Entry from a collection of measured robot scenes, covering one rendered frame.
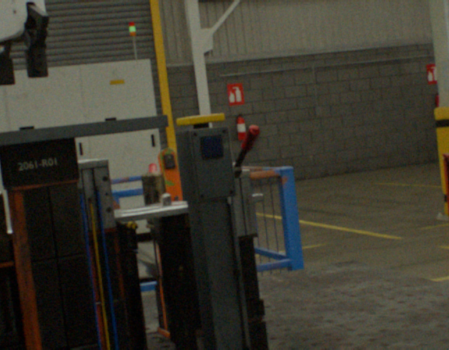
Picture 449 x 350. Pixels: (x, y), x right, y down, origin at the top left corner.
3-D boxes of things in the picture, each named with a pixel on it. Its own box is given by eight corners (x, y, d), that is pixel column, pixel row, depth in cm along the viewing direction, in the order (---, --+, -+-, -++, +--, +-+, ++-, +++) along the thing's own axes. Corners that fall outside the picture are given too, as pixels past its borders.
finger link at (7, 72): (10, 39, 131) (16, 84, 131) (0, 43, 133) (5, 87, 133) (-8, 40, 129) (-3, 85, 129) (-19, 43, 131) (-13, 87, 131)
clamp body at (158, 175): (191, 325, 200) (173, 168, 198) (215, 336, 186) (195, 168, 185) (147, 334, 196) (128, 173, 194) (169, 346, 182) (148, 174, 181)
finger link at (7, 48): (16, 17, 128) (22, 53, 129) (1, 24, 132) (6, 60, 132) (-1, 17, 127) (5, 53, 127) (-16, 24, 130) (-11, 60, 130)
